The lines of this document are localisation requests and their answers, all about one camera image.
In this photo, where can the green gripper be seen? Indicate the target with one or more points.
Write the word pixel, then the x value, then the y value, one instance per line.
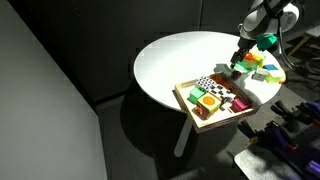
pixel 264 42

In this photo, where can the brown round fruit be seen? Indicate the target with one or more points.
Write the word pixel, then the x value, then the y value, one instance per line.
pixel 236 75

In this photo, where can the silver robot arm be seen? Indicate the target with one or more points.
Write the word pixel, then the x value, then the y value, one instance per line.
pixel 264 17

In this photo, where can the red orange fruit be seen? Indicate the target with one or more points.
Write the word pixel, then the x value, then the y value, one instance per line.
pixel 249 56

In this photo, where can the green bowl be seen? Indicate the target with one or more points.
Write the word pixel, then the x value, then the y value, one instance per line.
pixel 249 65

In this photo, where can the yellow fruit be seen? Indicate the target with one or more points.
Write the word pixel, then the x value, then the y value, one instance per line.
pixel 258 57

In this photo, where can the blue cube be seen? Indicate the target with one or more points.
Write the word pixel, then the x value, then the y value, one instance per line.
pixel 270 67

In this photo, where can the light green cube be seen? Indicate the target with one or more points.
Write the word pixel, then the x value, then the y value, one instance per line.
pixel 274 76

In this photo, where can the black white patterned cube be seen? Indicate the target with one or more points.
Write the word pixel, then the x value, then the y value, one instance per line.
pixel 209 85

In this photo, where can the pink block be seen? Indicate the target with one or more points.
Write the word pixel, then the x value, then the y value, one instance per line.
pixel 241 104

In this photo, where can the wooden tray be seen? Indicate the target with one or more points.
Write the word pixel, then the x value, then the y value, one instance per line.
pixel 224 114

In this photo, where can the yellow banana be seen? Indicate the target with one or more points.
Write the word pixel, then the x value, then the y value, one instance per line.
pixel 283 77

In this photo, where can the green block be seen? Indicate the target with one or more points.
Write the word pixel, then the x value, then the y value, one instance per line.
pixel 195 94

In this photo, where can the colourful soft cube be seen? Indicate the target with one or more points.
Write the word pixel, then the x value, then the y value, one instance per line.
pixel 207 105

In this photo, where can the black clamp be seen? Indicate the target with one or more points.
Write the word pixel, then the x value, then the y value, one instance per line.
pixel 279 108

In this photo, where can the purple clamp with orange trigger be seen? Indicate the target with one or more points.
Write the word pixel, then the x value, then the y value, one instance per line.
pixel 277 138

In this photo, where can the white table leg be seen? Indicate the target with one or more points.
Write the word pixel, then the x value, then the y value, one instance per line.
pixel 183 138

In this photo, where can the grey partition panel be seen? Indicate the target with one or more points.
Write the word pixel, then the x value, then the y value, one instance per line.
pixel 47 130

